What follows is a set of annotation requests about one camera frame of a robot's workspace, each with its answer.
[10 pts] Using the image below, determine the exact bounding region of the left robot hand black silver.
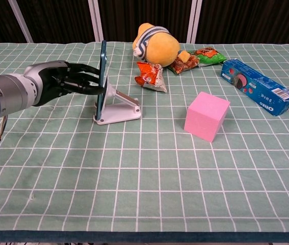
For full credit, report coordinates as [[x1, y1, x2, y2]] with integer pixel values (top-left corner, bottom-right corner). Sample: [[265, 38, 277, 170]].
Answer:
[[23, 60, 104, 107]]

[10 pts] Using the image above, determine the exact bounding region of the black smartphone with blue edge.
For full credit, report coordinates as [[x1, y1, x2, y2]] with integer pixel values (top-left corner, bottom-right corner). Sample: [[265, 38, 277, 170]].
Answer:
[[95, 39, 109, 121]]

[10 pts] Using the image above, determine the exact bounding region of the white folding phone stand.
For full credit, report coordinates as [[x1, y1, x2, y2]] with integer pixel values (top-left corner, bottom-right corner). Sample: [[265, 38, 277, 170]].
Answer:
[[93, 76, 143, 126]]

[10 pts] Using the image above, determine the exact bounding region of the dark pleated curtain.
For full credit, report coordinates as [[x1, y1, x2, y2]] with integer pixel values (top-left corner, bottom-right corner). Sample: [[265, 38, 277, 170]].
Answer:
[[0, 0, 289, 45]]

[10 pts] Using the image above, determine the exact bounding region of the orange snack bag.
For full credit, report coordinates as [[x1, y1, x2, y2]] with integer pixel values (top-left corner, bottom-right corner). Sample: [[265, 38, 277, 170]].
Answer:
[[134, 61, 168, 94]]

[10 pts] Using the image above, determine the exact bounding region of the yellow plush toy striped scarf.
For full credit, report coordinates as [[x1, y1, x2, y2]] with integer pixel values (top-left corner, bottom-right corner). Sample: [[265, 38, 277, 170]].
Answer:
[[132, 22, 191, 68]]

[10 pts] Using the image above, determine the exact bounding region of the green checked tablecloth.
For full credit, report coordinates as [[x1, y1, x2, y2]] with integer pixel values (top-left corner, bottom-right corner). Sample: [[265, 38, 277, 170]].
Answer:
[[0, 41, 289, 243]]

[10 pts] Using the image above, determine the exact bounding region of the pink foam cube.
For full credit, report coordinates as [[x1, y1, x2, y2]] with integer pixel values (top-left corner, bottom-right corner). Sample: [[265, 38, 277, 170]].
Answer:
[[183, 91, 231, 142]]

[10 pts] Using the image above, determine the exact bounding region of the green snack bag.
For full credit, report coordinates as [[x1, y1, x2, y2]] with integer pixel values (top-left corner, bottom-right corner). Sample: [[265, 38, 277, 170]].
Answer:
[[169, 46, 227, 76]]

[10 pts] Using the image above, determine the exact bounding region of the blue Oreo cookie box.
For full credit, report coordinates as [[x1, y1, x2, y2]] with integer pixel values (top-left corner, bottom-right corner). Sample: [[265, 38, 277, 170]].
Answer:
[[221, 58, 289, 117]]

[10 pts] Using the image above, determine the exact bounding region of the white frame post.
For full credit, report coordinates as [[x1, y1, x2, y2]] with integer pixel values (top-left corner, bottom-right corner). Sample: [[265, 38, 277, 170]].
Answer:
[[87, 0, 106, 43], [186, 0, 203, 44], [8, 0, 34, 43]]

